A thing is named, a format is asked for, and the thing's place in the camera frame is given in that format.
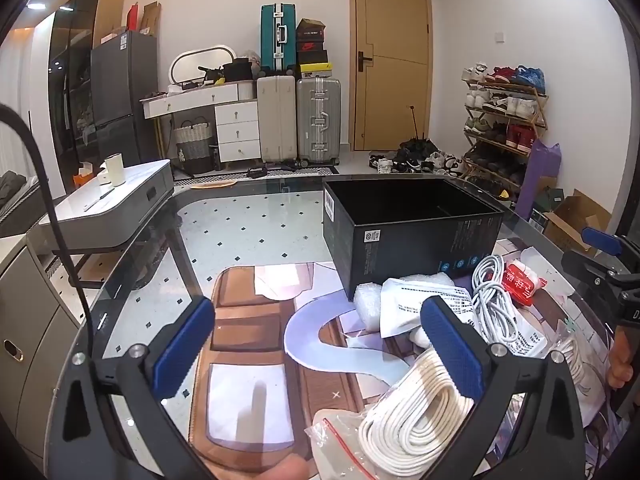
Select open black shoe box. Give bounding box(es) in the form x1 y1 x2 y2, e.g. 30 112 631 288
296 18 327 43

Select bagged white rope coil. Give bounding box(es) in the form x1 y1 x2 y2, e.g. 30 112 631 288
304 347 482 480
547 332 608 391

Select person's right hand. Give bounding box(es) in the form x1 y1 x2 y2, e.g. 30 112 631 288
607 327 636 391

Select yellow black shoe box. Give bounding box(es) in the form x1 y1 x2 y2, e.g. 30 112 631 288
298 62 334 80

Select flat cardboard carton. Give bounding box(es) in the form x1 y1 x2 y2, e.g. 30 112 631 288
140 1 162 37

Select beige suitcase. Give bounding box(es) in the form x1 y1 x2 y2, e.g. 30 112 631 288
256 75 298 165

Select grey refrigerator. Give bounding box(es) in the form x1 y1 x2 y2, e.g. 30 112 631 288
90 30 173 166

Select white dresser desk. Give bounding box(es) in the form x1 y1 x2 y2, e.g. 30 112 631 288
142 82 262 163

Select black white striped rug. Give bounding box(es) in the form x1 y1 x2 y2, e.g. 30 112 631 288
172 162 341 186

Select white coffee table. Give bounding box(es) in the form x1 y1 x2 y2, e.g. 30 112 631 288
37 159 176 291

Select rows of shoes on rack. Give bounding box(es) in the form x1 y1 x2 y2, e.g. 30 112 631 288
461 62 546 198

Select woven laundry basket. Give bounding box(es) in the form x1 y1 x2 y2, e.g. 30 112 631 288
172 116 218 175

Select person's left hand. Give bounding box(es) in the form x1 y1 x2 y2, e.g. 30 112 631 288
222 459 312 480

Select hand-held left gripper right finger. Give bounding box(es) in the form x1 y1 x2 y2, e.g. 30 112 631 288
421 296 586 480

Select white cable bundle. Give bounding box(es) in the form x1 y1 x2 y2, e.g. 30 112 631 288
470 254 522 358

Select wooden shoe rack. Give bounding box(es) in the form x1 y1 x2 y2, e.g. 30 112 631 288
460 62 550 201

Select silver suitcase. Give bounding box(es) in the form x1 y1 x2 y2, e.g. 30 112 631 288
296 77 342 167

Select white foam wrap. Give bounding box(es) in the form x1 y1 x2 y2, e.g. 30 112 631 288
352 271 453 334

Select pile of shoes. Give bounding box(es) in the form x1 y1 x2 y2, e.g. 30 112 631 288
368 137 468 177

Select white printed packet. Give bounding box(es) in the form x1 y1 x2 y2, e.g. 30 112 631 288
500 305 552 361
379 276 475 339

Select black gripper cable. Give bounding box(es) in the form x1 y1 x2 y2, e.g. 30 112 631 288
0 104 98 363

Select teal suitcase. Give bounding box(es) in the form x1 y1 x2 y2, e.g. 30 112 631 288
259 3 298 75

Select dark sofa cloth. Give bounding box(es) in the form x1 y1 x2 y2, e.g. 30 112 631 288
0 170 43 233

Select oval white-framed mirror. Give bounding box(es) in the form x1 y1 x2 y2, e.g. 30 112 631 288
168 44 238 88

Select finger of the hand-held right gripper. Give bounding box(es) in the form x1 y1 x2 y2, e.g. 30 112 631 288
581 226 626 261
561 249 628 286

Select black cardboard box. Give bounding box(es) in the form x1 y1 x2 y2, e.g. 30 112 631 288
321 175 506 302

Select dark green box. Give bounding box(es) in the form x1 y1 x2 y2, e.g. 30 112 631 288
529 187 566 228

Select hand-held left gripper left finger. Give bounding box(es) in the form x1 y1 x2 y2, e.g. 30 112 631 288
59 296 226 480

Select red white packet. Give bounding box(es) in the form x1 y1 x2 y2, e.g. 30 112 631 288
501 259 547 297

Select brown cardboard box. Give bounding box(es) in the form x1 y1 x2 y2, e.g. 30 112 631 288
542 189 613 256

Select wooden door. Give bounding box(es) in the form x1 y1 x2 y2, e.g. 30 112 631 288
348 0 432 152

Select purple bag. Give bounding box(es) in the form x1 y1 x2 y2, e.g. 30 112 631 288
515 139 561 221

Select printed desk mat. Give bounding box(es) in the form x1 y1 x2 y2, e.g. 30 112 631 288
187 237 621 480

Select black bag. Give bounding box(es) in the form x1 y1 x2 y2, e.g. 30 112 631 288
220 59 254 82

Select grey cabinet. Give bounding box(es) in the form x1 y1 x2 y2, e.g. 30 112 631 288
0 245 103 461

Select orange tissue box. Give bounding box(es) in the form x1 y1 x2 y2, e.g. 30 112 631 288
72 161 97 188

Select white cylinder container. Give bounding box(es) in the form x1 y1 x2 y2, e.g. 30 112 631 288
104 153 126 188

